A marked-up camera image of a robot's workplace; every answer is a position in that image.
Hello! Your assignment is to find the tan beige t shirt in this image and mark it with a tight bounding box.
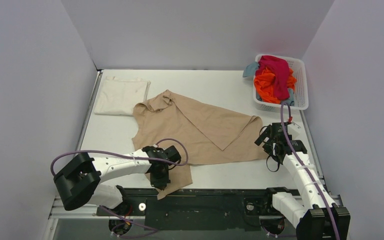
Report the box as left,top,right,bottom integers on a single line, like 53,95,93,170
132,90,268,200

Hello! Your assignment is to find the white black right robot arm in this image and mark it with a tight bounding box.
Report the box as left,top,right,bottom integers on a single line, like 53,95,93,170
254,122,351,240

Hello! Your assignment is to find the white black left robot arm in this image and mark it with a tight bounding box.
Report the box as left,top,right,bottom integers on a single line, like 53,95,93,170
51,145,183,215

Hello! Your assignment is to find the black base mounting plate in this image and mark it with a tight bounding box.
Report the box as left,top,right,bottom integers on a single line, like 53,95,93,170
95,188,315,233

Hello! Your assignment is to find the orange cloth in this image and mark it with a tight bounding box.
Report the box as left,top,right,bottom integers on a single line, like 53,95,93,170
253,67,297,107

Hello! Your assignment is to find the teal blue cloth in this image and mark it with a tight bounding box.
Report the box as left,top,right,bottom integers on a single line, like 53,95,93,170
242,61,290,100

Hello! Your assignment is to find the magenta red cloth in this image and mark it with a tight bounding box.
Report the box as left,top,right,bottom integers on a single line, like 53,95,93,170
258,55,289,99

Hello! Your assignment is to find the white perforated plastic basket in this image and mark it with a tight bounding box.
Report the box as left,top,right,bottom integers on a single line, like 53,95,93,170
252,55,309,112

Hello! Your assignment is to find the folded cream t shirt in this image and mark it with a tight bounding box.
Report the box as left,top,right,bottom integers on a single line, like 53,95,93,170
94,77,151,116

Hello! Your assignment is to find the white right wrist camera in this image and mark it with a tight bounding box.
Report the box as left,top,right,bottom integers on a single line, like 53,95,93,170
287,122,302,138

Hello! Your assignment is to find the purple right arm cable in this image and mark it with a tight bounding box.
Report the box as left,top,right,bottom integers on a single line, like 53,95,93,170
279,100,341,240

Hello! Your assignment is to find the aluminium rail frame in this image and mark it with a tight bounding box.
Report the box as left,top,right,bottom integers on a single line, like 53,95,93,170
47,195,347,220

